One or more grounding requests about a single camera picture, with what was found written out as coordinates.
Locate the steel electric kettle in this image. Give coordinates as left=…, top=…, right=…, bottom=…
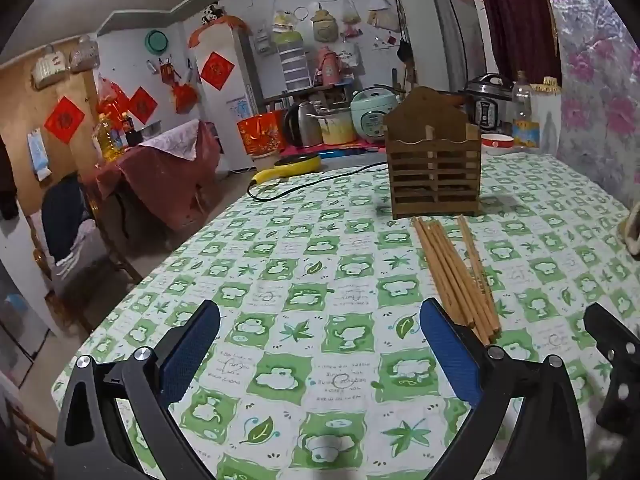
left=283, top=101, right=323, bottom=148

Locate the green white patterned tablecloth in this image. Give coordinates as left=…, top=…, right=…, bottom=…
left=81, top=154, right=639, bottom=479

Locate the yellow enamel pot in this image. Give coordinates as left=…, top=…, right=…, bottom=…
left=312, top=108, right=358, bottom=146

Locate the brown wooden utensil holder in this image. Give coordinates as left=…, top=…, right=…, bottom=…
left=384, top=87, right=482, bottom=219

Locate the red white bowl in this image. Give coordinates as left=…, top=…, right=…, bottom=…
left=482, top=133, right=515, bottom=156

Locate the wooden chopstick two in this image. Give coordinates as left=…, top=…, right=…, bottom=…
left=414, top=219, right=498, bottom=346

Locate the clear plastic bottle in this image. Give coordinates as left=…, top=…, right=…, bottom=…
left=512, top=70, right=540, bottom=148

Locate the white plastic drawer unit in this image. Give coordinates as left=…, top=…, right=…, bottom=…
left=277, top=40, right=312, bottom=92

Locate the red diamond paper decoration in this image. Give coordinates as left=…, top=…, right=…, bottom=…
left=44, top=96, right=85, bottom=144

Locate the pink thermos jug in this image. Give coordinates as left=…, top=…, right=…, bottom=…
left=317, top=47, right=343, bottom=86

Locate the yellow electric frying pan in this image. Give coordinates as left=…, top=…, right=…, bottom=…
left=250, top=154, right=321, bottom=185

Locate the dark red curtain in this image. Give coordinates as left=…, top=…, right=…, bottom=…
left=483, top=0, right=562, bottom=84

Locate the white refrigerator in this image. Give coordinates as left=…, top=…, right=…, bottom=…
left=189, top=21, right=262, bottom=171

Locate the wooden chopstick four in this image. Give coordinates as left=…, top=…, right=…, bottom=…
left=457, top=216, right=501, bottom=336

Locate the wooden chopstick three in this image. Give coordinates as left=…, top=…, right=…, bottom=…
left=427, top=222, right=495, bottom=344

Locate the black silver pressure cooker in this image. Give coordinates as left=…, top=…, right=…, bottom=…
left=464, top=73, right=513, bottom=132

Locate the red gift bag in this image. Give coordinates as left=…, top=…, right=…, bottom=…
left=236, top=110, right=286, bottom=157

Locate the wooden chair with clothes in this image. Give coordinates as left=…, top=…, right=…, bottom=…
left=27, top=172, right=142, bottom=333

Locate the mint green rice cooker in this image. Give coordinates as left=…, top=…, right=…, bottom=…
left=349, top=84, right=401, bottom=143

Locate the black power cable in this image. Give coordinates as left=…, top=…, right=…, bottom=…
left=246, top=160, right=388, bottom=204

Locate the cooking oil bottle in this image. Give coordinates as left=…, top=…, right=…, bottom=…
left=94, top=114, right=124, bottom=162

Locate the red cloth covered table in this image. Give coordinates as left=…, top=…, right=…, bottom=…
left=84, top=119, right=220, bottom=231

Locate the floral pink wall covering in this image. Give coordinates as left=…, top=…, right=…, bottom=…
left=549, top=0, right=639, bottom=207

